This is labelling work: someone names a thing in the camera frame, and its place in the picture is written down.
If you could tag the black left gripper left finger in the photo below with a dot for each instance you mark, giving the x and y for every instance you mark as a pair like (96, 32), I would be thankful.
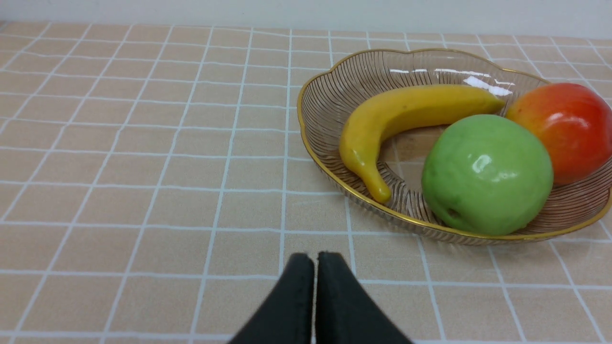
(285, 316)

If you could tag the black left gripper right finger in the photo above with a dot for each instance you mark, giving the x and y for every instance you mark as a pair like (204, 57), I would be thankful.
(345, 313)

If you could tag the yellow banana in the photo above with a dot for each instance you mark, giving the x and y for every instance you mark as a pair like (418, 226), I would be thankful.
(392, 112)

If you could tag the transparent gold-rimmed fruit bowl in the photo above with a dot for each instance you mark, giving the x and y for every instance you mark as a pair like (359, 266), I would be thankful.
(326, 100)

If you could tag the green apple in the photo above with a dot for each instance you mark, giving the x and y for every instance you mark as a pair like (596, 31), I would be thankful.
(487, 175)

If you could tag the red orange peach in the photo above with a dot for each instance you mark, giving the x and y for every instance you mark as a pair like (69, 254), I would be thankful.
(573, 123)

